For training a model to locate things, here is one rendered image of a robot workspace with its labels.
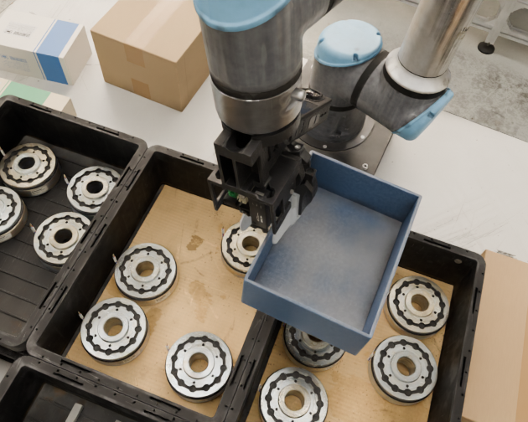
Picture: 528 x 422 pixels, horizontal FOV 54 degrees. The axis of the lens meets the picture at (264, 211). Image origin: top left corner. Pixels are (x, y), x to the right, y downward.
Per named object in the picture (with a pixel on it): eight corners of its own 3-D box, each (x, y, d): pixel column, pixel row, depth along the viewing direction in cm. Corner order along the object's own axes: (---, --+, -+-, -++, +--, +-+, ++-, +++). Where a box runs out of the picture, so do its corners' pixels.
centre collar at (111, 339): (106, 308, 83) (105, 307, 83) (134, 318, 83) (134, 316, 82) (91, 337, 81) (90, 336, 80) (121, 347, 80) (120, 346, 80)
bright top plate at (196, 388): (186, 321, 83) (186, 320, 83) (242, 348, 82) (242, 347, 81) (152, 379, 78) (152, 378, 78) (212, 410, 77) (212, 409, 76)
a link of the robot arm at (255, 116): (237, 29, 45) (324, 54, 42) (242, 71, 49) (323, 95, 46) (191, 84, 41) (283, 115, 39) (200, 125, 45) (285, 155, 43)
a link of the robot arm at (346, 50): (332, 54, 110) (344, 0, 98) (385, 87, 106) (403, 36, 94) (296, 85, 105) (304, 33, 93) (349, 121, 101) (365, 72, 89)
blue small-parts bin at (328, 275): (302, 179, 72) (311, 149, 66) (405, 223, 70) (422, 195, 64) (240, 301, 63) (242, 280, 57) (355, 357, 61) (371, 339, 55)
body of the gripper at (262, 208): (213, 213, 54) (192, 133, 44) (252, 155, 58) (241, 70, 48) (278, 239, 52) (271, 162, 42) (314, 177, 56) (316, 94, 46)
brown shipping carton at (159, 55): (165, 12, 144) (158, -42, 131) (236, 38, 141) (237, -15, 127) (104, 81, 130) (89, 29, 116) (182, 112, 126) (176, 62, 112)
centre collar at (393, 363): (392, 347, 83) (393, 346, 82) (423, 357, 82) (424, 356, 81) (386, 377, 80) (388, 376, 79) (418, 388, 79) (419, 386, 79)
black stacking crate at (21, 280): (26, 134, 106) (6, 95, 97) (157, 180, 102) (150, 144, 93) (-111, 305, 87) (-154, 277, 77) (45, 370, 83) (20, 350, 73)
